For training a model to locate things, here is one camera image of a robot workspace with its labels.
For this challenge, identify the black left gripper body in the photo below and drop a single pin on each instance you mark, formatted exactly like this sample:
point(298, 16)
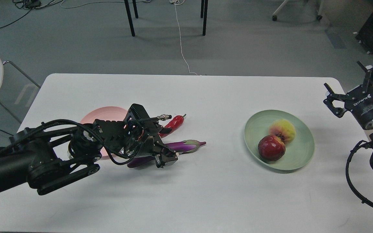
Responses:
point(132, 135)

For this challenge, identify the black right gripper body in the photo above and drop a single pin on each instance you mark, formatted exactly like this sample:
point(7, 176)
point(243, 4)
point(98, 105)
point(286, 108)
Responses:
point(360, 104)

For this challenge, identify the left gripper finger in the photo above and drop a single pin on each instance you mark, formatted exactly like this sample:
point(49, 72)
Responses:
point(161, 125)
point(164, 156)

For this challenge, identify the red chili pepper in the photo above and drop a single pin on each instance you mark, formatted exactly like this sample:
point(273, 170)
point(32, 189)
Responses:
point(174, 124)

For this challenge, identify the purple eggplant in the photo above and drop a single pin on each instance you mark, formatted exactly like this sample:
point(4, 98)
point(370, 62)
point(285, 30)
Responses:
point(182, 147)

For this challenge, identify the yellow pink peach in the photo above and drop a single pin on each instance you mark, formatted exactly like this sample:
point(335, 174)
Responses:
point(283, 129)

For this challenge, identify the red pomegranate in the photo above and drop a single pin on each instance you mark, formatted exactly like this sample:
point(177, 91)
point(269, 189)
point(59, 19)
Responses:
point(271, 148)

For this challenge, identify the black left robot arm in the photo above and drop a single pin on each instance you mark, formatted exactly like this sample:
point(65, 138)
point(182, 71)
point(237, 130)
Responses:
point(60, 152)

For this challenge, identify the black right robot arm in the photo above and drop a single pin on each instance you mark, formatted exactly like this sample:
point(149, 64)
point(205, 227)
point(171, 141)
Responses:
point(336, 104)

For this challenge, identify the pink plate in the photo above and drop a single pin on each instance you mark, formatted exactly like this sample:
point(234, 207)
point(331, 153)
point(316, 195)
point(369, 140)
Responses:
point(108, 113)

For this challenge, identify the green plate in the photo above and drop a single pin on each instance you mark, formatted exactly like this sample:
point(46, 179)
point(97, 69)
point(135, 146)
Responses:
point(298, 153)

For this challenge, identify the office chair base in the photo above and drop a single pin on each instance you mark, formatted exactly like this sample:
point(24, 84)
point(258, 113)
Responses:
point(296, 8)

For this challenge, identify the black table legs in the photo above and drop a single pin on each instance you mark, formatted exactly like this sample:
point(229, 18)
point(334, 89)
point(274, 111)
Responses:
point(132, 12)

